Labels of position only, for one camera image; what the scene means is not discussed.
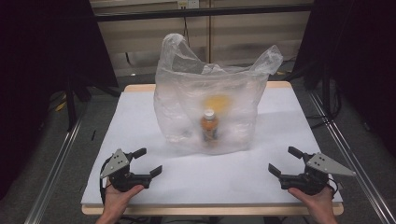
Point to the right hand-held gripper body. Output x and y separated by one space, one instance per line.
323 166

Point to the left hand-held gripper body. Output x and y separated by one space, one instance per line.
115 163

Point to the person's right hand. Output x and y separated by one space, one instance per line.
314 202

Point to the person's left hand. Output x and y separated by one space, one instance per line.
119 200

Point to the small black floor object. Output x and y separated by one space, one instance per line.
93 135

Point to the white table mat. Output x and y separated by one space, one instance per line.
202 177

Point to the wooden table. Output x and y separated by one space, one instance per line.
199 209

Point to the orange drink bottle white cap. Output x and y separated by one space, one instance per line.
209 125

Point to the black stand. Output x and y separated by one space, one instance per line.
70 102

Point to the translucent plastic bag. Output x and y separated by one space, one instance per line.
193 87

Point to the blurry yellow round object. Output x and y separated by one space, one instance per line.
217 102

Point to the black curtain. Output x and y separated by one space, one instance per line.
361 56
37 62

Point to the black horizontal bar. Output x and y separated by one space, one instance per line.
199 12

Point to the metal floor rail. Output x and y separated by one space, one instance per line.
53 174
351 161

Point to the wall power outlet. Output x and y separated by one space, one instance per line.
188 3

